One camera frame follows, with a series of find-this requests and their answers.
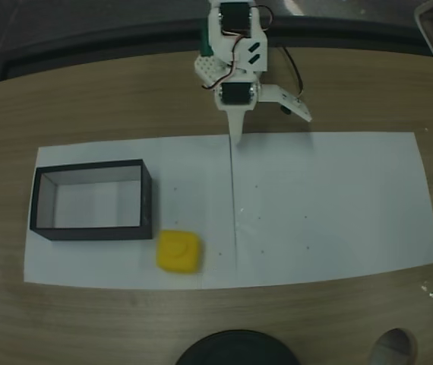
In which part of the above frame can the black camera cable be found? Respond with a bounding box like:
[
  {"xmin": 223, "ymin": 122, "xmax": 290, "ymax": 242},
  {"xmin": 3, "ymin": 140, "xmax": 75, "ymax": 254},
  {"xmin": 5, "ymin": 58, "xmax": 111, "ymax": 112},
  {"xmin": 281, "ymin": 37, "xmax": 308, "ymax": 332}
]
[{"xmin": 276, "ymin": 44, "xmax": 305, "ymax": 100}]

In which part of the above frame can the grey shoe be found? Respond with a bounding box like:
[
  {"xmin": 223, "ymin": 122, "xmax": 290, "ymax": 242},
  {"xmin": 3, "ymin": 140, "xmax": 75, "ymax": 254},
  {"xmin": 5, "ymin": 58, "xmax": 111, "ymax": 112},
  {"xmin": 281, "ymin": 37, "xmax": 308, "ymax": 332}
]
[{"xmin": 369, "ymin": 328, "xmax": 419, "ymax": 365}]

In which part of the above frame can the dark open rectangular box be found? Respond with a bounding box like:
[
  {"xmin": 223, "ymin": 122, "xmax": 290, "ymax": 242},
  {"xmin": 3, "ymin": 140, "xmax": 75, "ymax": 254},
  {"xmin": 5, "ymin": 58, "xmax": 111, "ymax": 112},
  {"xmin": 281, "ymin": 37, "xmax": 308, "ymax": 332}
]
[{"xmin": 29, "ymin": 158, "xmax": 154, "ymax": 243}]

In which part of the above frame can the black round object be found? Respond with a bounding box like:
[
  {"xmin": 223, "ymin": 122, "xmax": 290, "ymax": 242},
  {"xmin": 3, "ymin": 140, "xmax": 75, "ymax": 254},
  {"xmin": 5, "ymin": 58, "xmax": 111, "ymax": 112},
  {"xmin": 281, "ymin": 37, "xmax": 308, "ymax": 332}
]
[{"xmin": 174, "ymin": 328, "xmax": 299, "ymax": 365}]

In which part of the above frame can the yellow square block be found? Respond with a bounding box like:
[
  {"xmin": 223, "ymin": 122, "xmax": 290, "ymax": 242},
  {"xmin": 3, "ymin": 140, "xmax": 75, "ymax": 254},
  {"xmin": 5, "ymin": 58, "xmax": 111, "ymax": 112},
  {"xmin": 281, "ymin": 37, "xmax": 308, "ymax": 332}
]
[{"xmin": 155, "ymin": 228, "xmax": 206, "ymax": 275}]

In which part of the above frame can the white paper sheet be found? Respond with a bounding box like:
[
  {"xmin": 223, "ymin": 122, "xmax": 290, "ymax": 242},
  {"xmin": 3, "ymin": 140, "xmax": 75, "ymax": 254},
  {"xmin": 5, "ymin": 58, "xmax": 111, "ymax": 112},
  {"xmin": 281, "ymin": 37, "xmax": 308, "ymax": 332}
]
[
  {"xmin": 229, "ymin": 131, "xmax": 433, "ymax": 288},
  {"xmin": 23, "ymin": 135, "xmax": 239, "ymax": 291}
]

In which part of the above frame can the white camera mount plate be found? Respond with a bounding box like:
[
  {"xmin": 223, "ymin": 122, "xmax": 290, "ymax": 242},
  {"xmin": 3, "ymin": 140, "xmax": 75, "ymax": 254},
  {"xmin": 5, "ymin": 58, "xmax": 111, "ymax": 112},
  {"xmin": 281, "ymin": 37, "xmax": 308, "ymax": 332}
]
[{"xmin": 257, "ymin": 84, "xmax": 314, "ymax": 123}]

